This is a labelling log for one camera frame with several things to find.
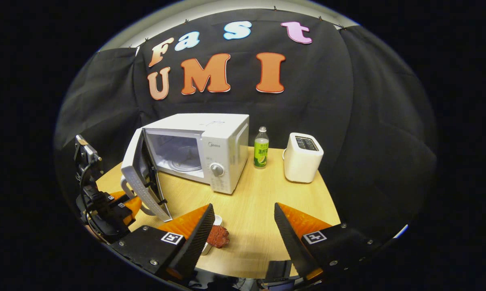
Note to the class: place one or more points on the white toaster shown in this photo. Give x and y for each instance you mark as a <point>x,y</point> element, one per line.
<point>301,165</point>

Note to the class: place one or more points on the black backdrop cloth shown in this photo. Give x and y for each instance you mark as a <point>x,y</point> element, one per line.
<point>327,101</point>

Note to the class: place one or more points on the green label drink bottle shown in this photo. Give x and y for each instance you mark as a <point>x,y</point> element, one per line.
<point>261,155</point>

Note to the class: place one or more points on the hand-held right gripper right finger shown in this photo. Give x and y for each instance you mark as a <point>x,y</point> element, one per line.
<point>293,246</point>

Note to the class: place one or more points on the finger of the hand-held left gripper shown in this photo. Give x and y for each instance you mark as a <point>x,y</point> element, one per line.
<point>115,195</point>
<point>134,206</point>

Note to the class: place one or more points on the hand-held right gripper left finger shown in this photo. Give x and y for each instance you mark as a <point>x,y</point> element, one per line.
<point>194,246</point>

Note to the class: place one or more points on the white microwave oven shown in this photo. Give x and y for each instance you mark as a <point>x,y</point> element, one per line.
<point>222,133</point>

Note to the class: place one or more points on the red meat piece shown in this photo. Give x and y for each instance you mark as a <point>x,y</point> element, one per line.
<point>218,237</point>

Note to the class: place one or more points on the white ridged tray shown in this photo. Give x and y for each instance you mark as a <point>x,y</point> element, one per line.
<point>217,220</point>

